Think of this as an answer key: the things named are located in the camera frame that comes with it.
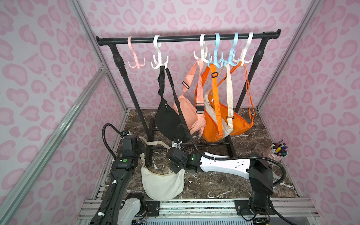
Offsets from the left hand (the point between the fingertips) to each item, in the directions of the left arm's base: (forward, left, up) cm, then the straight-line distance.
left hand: (138, 142), depth 81 cm
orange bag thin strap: (+48, -87, -19) cm, 101 cm away
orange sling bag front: (+8, -57, +9) cm, 59 cm away
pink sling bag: (+18, -30, +8) cm, 36 cm away
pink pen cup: (-4, -81, -5) cm, 81 cm away
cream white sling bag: (-20, -14, -16) cm, 29 cm away
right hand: (-9, -20, -7) cm, 23 cm away
